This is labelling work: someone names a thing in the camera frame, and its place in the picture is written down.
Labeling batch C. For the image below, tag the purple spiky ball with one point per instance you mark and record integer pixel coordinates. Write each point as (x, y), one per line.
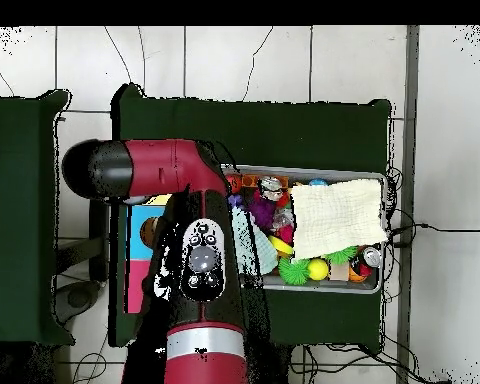
(262, 212)

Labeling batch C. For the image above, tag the dark green table cloth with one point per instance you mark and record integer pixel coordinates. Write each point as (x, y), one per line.
(284, 132)

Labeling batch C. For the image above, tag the cream waffle cloth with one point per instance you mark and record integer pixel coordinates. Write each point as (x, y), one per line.
(336, 216)

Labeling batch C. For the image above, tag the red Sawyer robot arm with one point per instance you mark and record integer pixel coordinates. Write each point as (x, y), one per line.
(164, 168)

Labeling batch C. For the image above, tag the mint waffle cloth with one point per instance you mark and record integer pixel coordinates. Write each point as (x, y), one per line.
(268, 252)

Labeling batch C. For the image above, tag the beige wooden block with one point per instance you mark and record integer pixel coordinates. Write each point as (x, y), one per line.
(339, 272)

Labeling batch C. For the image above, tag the clear mesh bin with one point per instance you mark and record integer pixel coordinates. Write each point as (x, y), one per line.
(344, 172)

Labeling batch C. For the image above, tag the green spiky ball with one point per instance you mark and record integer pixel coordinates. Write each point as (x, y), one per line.
(295, 272)

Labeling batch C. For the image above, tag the yellow ball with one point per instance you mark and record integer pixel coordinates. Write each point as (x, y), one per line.
(318, 269)

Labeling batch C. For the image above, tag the crushed silver can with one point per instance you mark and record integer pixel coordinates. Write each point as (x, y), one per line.
(271, 186)

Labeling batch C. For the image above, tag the blue globe ball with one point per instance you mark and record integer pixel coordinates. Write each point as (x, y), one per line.
(318, 182)

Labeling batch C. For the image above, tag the orange ball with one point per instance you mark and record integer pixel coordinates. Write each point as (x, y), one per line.
(236, 184)

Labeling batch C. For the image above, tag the wooden box with three holes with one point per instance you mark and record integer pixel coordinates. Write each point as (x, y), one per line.
(138, 248)

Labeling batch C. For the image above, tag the green covered side table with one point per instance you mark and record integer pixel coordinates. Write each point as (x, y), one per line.
(20, 220)

